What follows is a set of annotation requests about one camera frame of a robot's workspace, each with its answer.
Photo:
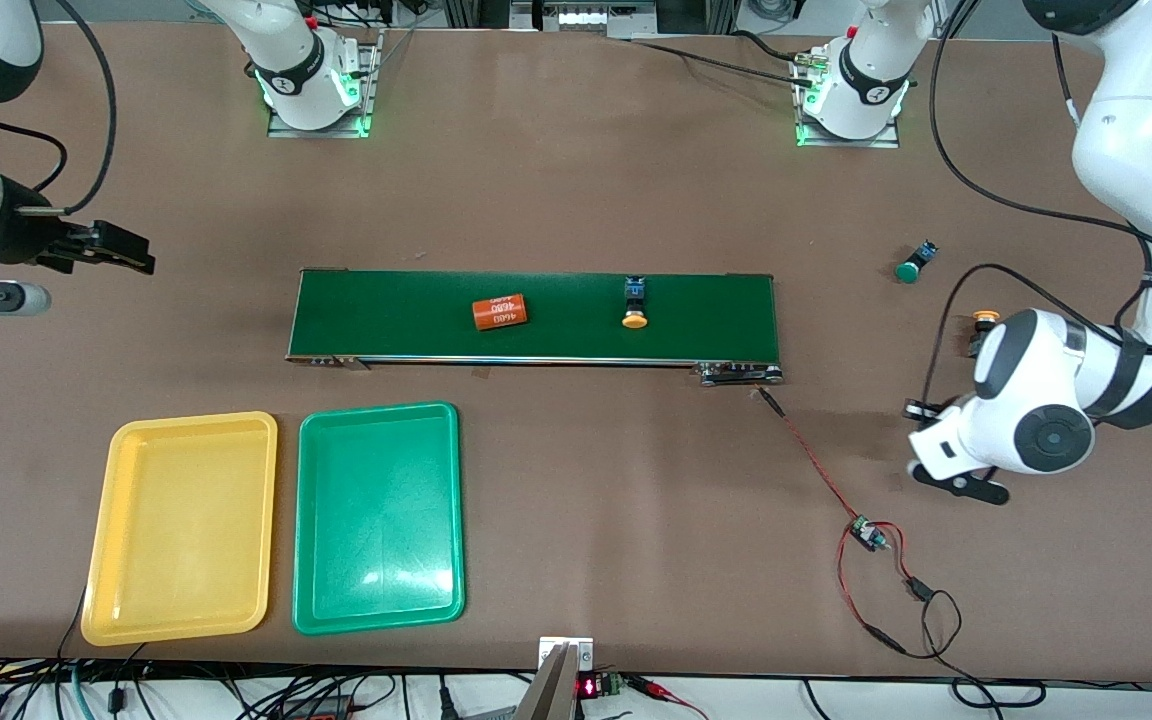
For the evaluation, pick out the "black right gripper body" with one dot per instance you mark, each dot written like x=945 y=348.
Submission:
x=24 y=238

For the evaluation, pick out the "yellow push button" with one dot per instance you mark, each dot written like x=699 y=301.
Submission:
x=635 y=318
x=984 y=317

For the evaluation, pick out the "green push button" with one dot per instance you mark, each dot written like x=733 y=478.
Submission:
x=908 y=270

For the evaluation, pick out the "orange cylinder 4680 print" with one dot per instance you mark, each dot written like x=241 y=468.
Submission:
x=499 y=313

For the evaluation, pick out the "small controller circuit board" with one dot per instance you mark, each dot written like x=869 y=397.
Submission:
x=866 y=533

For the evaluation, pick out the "yellow plastic tray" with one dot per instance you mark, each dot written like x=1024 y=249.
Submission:
x=181 y=530

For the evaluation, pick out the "green plastic tray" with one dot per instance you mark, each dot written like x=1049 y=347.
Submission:
x=376 y=520

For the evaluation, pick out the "green conveyor belt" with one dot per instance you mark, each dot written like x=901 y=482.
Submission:
x=556 y=340

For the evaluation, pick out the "red clip lead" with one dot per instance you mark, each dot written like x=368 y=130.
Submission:
x=651 y=686

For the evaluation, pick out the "red led display module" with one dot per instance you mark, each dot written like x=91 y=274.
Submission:
x=588 y=687

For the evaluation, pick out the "white labelled device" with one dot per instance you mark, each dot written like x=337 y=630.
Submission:
x=586 y=18

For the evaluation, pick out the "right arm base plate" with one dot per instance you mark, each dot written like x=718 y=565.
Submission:
x=286 y=131

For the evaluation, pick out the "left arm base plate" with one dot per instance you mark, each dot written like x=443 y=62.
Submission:
x=866 y=143

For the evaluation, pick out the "silver metal clamp bracket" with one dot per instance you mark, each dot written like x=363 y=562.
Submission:
x=566 y=660

